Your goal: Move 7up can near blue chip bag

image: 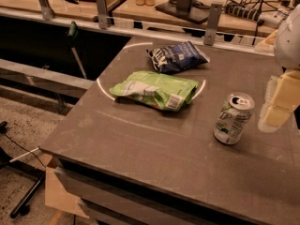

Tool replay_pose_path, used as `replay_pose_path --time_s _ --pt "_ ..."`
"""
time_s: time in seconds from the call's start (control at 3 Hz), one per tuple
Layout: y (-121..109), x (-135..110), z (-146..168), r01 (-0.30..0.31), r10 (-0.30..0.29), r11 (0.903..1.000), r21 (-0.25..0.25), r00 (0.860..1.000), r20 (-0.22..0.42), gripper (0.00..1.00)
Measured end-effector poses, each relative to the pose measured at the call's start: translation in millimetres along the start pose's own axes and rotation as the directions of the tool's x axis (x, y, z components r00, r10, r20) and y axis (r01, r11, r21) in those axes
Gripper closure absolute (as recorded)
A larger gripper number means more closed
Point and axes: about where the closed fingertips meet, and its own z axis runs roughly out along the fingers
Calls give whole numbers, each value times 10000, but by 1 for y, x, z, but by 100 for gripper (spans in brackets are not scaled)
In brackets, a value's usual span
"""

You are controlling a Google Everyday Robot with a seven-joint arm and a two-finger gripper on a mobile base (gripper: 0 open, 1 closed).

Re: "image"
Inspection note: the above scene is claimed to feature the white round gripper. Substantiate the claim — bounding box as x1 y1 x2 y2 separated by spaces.
254 5 300 133

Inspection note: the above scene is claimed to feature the blue chip bag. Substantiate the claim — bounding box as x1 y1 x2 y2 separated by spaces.
147 41 210 74

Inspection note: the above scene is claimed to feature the green chip bag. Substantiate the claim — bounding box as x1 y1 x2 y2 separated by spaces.
110 71 199 112

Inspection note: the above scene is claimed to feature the white power adapter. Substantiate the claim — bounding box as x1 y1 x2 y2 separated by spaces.
259 10 289 29

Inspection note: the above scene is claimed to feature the black power strip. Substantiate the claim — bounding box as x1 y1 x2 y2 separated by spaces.
225 3 262 22

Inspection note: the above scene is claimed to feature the black monitor stand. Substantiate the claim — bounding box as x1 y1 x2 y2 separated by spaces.
155 0 210 24

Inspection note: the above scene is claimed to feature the wooden drawer cabinet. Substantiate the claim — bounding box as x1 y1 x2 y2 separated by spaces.
46 158 253 225

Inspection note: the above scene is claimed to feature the black chair base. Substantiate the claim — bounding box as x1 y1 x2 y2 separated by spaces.
0 125 47 225

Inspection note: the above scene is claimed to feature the metal bracket right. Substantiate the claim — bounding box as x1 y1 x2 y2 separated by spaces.
203 2 222 46

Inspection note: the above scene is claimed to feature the metal bracket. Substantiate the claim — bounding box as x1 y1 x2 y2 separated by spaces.
203 2 222 46
96 0 110 29
38 0 54 21

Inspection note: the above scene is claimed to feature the metal bracket middle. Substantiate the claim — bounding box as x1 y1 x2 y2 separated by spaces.
96 0 110 29

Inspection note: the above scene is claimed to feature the green handled tool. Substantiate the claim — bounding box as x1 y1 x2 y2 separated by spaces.
67 21 87 79

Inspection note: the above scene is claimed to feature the metal bracket left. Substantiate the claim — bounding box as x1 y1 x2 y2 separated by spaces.
38 0 54 21

